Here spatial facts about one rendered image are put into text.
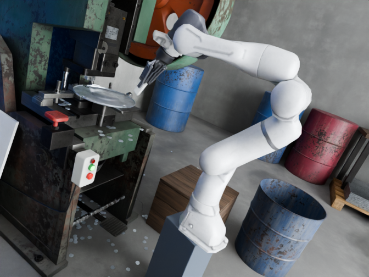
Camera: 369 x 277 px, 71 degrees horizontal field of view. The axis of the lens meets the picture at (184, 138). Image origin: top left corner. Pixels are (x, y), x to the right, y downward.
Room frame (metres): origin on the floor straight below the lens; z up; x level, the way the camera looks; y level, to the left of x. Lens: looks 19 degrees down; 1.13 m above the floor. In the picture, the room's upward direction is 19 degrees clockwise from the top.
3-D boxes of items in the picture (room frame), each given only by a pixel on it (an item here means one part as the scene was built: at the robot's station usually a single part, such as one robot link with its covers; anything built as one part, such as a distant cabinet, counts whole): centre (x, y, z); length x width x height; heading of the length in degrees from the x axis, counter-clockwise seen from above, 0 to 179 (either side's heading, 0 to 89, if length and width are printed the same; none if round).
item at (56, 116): (0.84, 0.46, 0.72); 0.07 x 0.06 x 0.08; 67
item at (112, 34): (1.22, 0.50, 1.04); 0.17 x 0.15 x 0.30; 67
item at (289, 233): (1.48, -0.75, 0.24); 0.42 x 0.42 x 0.48
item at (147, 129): (1.54, 0.57, 0.45); 0.92 x 0.12 x 0.90; 67
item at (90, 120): (1.24, 0.54, 0.68); 0.45 x 0.30 x 0.06; 157
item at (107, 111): (1.17, 0.38, 0.72); 0.25 x 0.14 x 0.14; 67
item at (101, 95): (1.19, 0.42, 0.78); 0.29 x 0.29 x 0.01
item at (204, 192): (0.96, -0.18, 0.71); 0.18 x 0.11 x 0.25; 154
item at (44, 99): (1.08, 0.61, 0.76); 0.17 x 0.06 x 0.10; 157
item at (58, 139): (0.86, 0.45, 0.62); 0.10 x 0.06 x 0.20; 157
